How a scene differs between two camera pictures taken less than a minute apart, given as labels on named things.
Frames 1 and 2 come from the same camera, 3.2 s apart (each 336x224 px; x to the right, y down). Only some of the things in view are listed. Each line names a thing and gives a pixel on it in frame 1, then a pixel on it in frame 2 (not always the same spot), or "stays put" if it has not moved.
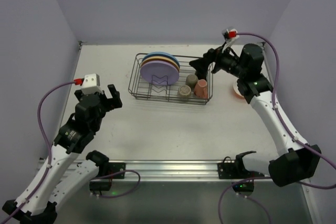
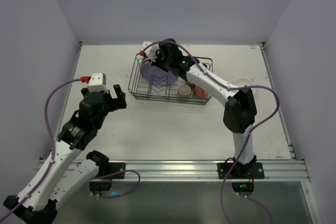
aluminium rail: (176, 170) stays put
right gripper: (212, 57) → (159, 60)
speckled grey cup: (185, 90) stays put
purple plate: (159, 72) stays put
